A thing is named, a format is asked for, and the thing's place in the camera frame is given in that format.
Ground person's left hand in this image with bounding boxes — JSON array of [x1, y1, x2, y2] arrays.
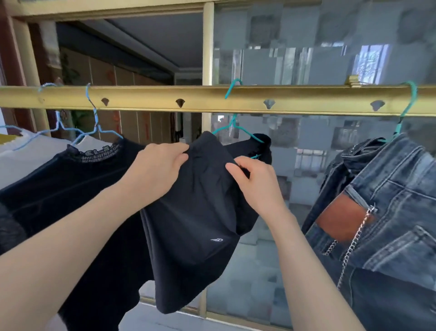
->
[[119, 142, 190, 206]]

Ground person's right hand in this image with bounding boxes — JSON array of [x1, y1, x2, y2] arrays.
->
[[224, 155, 290, 226]]

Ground teal wire hanger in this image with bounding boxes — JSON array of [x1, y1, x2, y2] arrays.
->
[[378, 81, 419, 144], [213, 79, 265, 160]]

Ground black shorts with logo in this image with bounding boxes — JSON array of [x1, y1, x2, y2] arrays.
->
[[140, 131, 273, 314]]

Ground blue wire hanger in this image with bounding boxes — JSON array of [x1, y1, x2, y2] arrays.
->
[[69, 83, 124, 147], [0, 83, 86, 151]]

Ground black sheer blouse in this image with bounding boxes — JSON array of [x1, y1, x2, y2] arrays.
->
[[0, 138, 156, 331]]

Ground gold clothes rail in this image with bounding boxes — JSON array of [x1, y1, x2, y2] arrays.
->
[[0, 80, 436, 117]]

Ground pale pink blouse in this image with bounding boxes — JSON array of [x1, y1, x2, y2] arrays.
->
[[0, 134, 115, 190]]

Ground blue denim skirt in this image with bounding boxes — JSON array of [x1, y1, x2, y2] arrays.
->
[[301, 133, 436, 331]]

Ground person's left forearm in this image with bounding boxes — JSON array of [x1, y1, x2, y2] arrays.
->
[[0, 181, 147, 331]]

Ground person's right forearm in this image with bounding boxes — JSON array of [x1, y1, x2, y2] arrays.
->
[[265, 211, 365, 331]]

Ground gold framed glass door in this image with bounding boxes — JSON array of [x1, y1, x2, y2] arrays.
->
[[6, 0, 436, 331]]

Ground brown door frame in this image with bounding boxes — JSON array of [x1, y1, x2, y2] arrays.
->
[[0, 0, 62, 139]]

